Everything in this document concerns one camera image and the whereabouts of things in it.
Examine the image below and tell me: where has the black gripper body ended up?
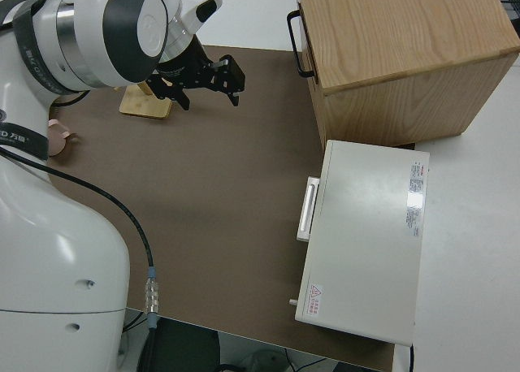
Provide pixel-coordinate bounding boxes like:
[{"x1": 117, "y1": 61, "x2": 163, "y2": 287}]
[{"x1": 156, "y1": 34, "x2": 215, "y2": 89}]

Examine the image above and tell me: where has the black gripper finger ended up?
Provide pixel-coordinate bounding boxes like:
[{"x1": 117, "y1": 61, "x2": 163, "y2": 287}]
[
  {"x1": 210, "y1": 54, "x2": 247, "y2": 108},
  {"x1": 148, "y1": 73, "x2": 192, "y2": 112}
]

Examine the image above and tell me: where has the pink mug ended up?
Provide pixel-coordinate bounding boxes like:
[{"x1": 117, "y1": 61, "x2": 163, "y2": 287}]
[{"x1": 46, "y1": 119, "x2": 78, "y2": 157}]

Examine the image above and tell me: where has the wooden mug tree stand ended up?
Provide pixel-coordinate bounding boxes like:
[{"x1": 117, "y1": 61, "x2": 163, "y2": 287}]
[{"x1": 113, "y1": 81, "x2": 174, "y2": 120}]

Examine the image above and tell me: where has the brown table mat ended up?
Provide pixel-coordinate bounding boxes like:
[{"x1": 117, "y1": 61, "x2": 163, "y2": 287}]
[{"x1": 46, "y1": 42, "x2": 397, "y2": 372}]

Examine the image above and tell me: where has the wooden cabinet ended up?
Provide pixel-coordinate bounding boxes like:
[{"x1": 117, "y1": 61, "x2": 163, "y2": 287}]
[{"x1": 294, "y1": 0, "x2": 520, "y2": 150}]

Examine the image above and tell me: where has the white toaster oven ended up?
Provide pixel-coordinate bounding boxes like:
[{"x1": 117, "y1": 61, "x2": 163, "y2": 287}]
[{"x1": 288, "y1": 139, "x2": 431, "y2": 347}]

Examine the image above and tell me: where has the black cabinet handle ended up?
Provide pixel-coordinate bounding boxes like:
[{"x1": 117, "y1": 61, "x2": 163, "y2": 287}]
[{"x1": 286, "y1": 10, "x2": 317, "y2": 79}]

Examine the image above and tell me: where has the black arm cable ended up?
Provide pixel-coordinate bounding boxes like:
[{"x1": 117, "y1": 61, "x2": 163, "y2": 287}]
[{"x1": 0, "y1": 0, "x2": 162, "y2": 372}]

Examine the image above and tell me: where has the white oven door handle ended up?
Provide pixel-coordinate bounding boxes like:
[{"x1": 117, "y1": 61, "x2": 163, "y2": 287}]
[{"x1": 296, "y1": 176, "x2": 322, "y2": 243}]

